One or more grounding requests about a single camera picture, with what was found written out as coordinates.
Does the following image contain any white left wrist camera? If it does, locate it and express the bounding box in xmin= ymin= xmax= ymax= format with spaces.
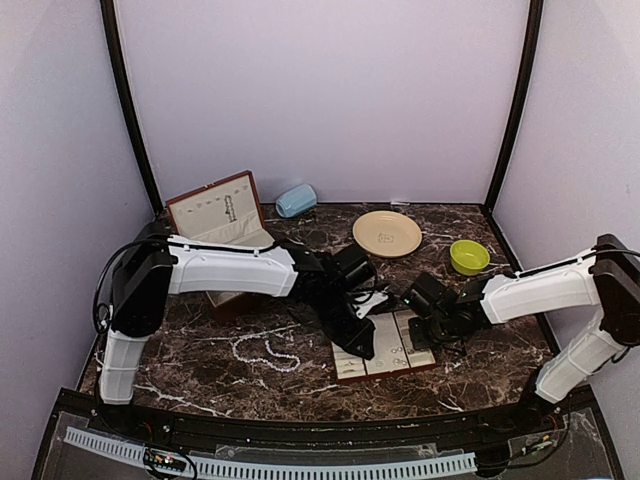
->
xmin=349 ymin=290 xmax=392 ymax=319

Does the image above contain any cream ceramic plate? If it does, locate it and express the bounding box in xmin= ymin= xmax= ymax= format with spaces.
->
xmin=352 ymin=211 xmax=422 ymax=258

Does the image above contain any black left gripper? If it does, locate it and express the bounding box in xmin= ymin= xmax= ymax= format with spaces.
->
xmin=313 ymin=285 xmax=376 ymax=359

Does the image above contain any red earring tray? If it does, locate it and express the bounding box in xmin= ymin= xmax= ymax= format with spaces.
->
xmin=332 ymin=310 xmax=436 ymax=384

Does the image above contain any light blue cup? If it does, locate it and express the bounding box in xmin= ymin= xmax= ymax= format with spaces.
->
xmin=275 ymin=183 xmax=317 ymax=218

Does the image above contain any green small bowl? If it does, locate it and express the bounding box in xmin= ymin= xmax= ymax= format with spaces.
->
xmin=449 ymin=240 xmax=491 ymax=276

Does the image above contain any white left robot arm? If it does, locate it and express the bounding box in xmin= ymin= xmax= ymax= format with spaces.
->
xmin=92 ymin=222 xmax=376 ymax=436

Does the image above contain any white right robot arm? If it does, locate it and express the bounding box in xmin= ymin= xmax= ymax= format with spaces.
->
xmin=401 ymin=234 xmax=639 ymax=434

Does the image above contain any white slotted cable duct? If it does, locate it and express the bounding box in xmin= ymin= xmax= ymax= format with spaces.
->
xmin=63 ymin=427 xmax=477 ymax=479

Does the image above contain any white pearl necklace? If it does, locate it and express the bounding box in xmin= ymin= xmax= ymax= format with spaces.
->
xmin=231 ymin=333 xmax=302 ymax=373

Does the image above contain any red wooden jewelry box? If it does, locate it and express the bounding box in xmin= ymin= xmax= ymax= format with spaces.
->
xmin=165 ymin=170 xmax=276 ymax=324

